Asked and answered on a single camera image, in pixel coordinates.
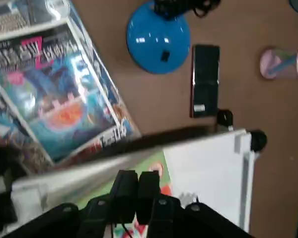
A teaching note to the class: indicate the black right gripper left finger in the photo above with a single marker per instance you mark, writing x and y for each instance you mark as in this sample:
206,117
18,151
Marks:
124,196

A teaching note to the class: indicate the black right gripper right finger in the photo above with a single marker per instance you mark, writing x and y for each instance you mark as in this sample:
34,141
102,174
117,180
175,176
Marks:
149,196

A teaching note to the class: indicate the green cover picture book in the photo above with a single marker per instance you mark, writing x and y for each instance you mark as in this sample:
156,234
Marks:
149,163

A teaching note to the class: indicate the blue desk lamp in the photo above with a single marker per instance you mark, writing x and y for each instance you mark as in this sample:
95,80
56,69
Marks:
154,49

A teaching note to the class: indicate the white folding book stand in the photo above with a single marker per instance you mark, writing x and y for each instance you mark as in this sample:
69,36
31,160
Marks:
208,173

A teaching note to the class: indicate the white bordered comic magazine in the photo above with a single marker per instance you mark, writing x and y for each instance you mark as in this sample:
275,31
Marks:
64,99

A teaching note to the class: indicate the black rectangular folding case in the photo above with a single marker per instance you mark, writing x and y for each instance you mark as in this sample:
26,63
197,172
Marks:
206,74

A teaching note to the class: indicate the pink pen cup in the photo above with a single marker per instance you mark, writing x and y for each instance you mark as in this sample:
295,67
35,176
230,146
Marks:
269,60

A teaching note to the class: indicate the blue pen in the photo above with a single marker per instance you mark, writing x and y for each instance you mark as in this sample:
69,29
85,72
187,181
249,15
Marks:
278,67

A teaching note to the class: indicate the blue wrapped magazine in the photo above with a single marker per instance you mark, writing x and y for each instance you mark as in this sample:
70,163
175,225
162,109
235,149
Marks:
15,15

